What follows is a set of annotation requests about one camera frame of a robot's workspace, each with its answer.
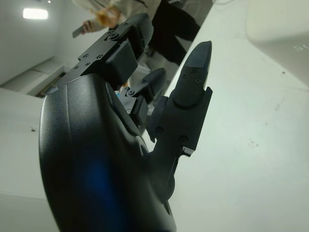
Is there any person's bare hand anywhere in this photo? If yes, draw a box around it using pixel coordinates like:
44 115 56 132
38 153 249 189
82 20 97 34

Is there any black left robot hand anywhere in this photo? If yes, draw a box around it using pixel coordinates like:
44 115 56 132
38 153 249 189
38 13 213 232

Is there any black smartphone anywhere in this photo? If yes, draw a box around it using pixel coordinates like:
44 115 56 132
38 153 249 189
72 24 88 38

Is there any person in black trousers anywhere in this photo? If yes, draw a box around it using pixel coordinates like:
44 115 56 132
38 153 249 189
83 0 203 66

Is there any white two-slot toaster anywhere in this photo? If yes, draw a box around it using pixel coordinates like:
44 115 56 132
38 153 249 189
245 0 309 84

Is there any ceiling light panel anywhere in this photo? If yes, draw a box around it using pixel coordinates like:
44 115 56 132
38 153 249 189
23 8 48 19

